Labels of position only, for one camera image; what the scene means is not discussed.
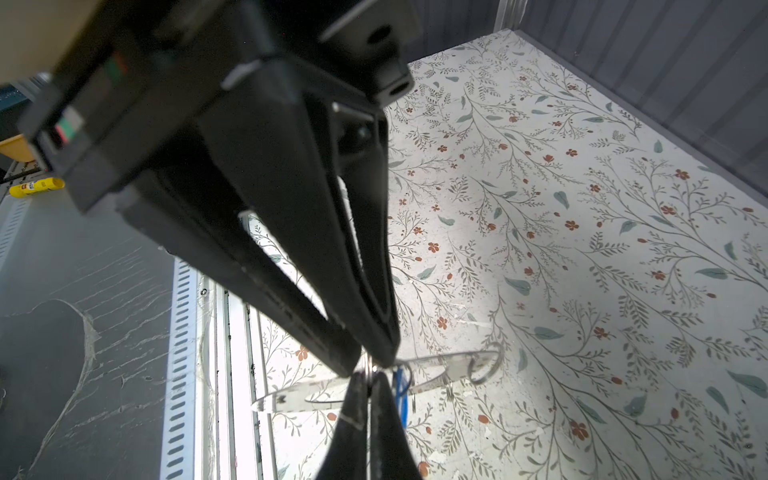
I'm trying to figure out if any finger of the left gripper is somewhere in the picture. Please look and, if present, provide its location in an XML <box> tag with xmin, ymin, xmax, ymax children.
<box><xmin>116</xmin><ymin>161</ymin><xmax>361</xmax><ymax>377</ymax></box>

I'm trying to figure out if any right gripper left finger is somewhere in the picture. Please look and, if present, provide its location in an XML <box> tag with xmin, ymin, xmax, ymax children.
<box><xmin>315</xmin><ymin>373</ymin><xmax>368</xmax><ymax>480</ymax></box>

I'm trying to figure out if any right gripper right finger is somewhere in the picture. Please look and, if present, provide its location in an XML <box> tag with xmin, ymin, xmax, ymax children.
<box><xmin>369</xmin><ymin>372</ymin><xmax>422</xmax><ymax>480</ymax></box>

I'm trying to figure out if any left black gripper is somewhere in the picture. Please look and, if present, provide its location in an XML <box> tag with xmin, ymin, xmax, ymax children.
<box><xmin>19</xmin><ymin>1</ymin><xmax>416</xmax><ymax>366</ymax></box>

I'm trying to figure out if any yellow tube on bench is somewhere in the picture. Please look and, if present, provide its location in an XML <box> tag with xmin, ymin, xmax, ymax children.
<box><xmin>9</xmin><ymin>177</ymin><xmax>65</xmax><ymax>199</ymax></box>

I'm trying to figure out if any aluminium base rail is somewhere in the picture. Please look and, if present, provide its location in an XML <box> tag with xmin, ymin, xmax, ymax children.
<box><xmin>194</xmin><ymin>274</ymin><xmax>279</xmax><ymax>479</ymax></box>

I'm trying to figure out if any white cable duct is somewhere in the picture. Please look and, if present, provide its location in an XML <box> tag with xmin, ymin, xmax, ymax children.
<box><xmin>159</xmin><ymin>259</ymin><xmax>197</xmax><ymax>479</ymax></box>

